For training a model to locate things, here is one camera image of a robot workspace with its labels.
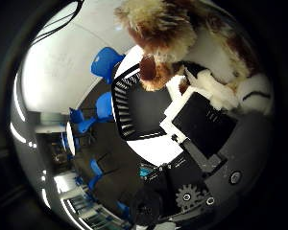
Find brown spotted plush toy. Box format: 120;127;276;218
113;0;263;111

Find black mesh basket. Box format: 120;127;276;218
110;62;174;142

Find rack with blue stripes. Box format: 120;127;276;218
138;163;158;180

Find blue plastic chair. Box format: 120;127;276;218
87;158;104;192
68;107;98;135
90;46;126;80
95;91;115;124

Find black hanging cables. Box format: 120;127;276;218
31;0;86;45

